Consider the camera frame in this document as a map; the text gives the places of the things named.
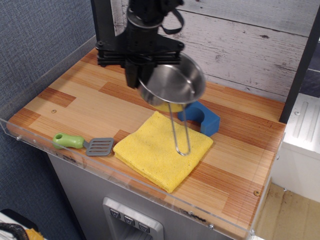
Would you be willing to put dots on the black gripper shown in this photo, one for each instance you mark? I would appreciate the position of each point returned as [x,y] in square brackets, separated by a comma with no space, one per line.
[139,50]

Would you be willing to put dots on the silver metal pan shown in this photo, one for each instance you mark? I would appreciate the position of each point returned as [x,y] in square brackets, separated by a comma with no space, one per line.
[171,88]

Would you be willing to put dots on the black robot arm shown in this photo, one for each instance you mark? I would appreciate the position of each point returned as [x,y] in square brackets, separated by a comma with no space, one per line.
[150,14]

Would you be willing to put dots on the yellow folded cloth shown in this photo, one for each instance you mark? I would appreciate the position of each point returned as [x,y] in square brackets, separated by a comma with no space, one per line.
[158,151]

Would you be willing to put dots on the blue arch block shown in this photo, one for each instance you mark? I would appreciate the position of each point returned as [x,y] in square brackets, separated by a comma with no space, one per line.
[199,113]

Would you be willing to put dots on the clear acrylic table guard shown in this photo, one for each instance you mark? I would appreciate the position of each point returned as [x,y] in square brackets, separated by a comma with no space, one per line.
[28,182]

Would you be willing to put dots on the grey toy fridge cabinet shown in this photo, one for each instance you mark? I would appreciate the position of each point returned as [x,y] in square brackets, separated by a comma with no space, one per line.
[191,212]

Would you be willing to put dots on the silver dispenser button panel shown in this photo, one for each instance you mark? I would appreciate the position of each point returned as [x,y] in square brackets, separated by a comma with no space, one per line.
[126,223]

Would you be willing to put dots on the white toy sink unit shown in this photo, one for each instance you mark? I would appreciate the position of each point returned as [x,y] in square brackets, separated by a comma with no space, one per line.
[297,164]

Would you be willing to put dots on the yellow black object bottom left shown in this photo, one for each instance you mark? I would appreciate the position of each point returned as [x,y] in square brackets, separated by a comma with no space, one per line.
[17,232]

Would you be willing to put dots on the black left post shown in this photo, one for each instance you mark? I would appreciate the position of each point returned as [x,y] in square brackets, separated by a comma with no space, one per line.
[112,49]

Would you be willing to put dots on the black post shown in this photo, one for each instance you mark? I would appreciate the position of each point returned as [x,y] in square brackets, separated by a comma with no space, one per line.
[301,72]
[112,49]

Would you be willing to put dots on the green handled grey spatula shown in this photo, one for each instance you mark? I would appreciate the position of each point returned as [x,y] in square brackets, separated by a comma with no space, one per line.
[93,148]

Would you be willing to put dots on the black right post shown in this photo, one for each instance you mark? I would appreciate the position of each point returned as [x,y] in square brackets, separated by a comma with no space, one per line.
[301,72]

